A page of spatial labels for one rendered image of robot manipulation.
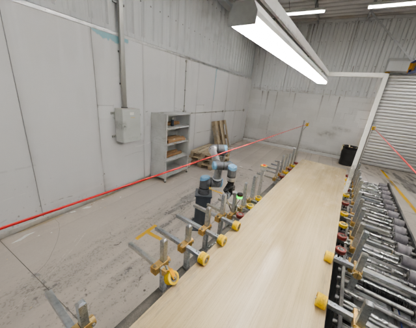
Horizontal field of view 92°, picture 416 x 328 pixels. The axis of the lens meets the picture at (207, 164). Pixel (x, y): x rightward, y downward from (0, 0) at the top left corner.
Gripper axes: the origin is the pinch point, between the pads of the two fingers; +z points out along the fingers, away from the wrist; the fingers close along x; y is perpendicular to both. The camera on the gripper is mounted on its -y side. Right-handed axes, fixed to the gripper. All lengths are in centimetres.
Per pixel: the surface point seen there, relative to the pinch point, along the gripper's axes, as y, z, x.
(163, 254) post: -99, -3, -9
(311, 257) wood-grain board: -16, 11, -88
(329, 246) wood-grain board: 7, 12, -98
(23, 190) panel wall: -110, 41, 250
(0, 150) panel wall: -122, -17, 249
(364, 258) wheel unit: -18, -7, -117
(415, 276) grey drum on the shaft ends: 25, 17, -158
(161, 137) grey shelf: 128, -4, 242
